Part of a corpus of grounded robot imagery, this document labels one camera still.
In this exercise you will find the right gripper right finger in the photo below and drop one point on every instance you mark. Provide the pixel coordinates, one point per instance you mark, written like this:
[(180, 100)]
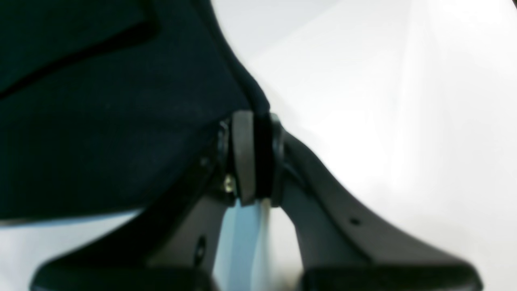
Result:
[(345, 246)]

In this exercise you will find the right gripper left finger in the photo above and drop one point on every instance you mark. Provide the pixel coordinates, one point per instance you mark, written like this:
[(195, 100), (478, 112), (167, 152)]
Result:
[(172, 244)]

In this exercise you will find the black T-shirt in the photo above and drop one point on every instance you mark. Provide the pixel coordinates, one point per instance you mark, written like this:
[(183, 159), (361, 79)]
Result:
[(104, 102)]

